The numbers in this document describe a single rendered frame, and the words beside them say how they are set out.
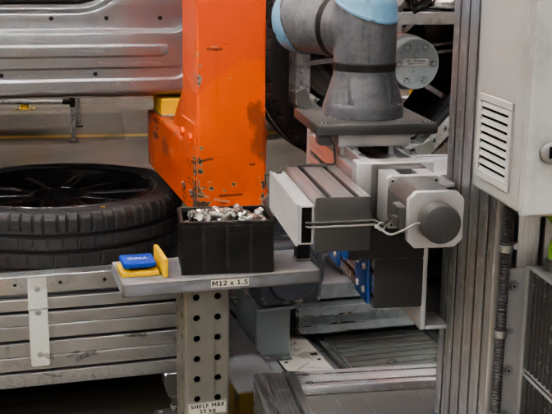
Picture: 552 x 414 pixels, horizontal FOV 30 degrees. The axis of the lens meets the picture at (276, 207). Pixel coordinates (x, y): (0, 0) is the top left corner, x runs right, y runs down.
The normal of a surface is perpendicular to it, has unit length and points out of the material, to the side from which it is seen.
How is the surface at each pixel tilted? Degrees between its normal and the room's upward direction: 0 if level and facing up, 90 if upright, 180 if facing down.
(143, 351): 90
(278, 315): 90
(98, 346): 90
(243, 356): 0
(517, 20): 90
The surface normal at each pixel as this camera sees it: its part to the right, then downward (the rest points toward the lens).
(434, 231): 0.17, 0.23
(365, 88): -0.02, -0.07
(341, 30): -0.73, 0.15
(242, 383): 0.01, -0.97
